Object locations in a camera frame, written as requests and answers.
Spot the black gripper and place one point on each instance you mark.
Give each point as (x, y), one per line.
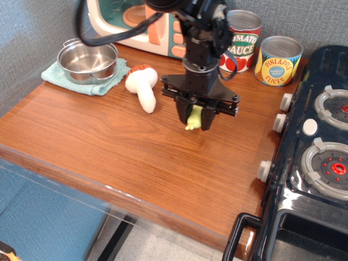
(200, 86)

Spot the spoon with yellow-green handle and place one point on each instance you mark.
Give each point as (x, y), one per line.
(194, 120)

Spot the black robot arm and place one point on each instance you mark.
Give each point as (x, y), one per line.
(207, 36)

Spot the white plush mushroom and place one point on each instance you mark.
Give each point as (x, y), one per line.
(140, 80)

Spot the teal toy microwave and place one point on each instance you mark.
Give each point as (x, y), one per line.
(163, 37)

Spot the pineapple slices can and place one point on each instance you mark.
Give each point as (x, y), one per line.
(278, 59)

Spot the tomato sauce can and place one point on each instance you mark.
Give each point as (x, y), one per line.
(246, 27)

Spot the small steel pot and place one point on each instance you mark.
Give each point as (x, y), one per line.
(86, 65)

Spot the light teal cloth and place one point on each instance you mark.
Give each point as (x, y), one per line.
(55, 75)

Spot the black toy stove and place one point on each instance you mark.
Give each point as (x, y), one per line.
(305, 201)

